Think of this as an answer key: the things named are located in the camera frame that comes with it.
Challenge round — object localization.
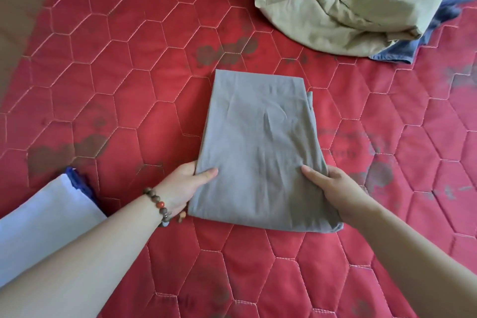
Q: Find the crumpled beige garment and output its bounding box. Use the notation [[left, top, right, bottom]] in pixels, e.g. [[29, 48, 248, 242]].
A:
[[233, 0, 457, 58]]

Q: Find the grey cloth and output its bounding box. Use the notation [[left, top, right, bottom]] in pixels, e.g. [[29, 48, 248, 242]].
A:
[[187, 69, 344, 234]]

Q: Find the white folded cloth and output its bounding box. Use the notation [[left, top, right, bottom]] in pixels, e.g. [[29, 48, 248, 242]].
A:
[[0, 173, 108, 288]]

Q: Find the red quilted bed cover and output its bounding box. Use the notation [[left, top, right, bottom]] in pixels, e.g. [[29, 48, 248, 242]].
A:
[[0, 0, 477, 318]]

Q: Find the person's right hand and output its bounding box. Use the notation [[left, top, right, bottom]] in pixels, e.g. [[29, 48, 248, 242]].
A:
[[301, 164, 378, 230]]

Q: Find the beaded wrist bracelet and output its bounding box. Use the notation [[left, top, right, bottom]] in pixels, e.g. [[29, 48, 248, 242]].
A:
[[143, 187, 187, 228]]

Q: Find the dark blue cloth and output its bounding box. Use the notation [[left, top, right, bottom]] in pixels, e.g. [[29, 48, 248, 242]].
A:
[[66, 167, 101, 209]]

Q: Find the person's left hand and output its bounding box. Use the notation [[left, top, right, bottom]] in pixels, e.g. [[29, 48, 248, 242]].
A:
[[154, 160, 219, 218]]

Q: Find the person's left forearm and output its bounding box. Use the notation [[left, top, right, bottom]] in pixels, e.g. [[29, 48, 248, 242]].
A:
[[0, 193, 167, 318]]

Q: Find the person's right forearm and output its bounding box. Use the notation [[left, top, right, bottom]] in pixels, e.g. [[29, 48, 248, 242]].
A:
[[353, 202, 477, 318]]

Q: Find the blue denim garment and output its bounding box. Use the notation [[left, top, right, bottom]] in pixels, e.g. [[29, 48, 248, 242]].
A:
[[369, 0, 477, 64]]

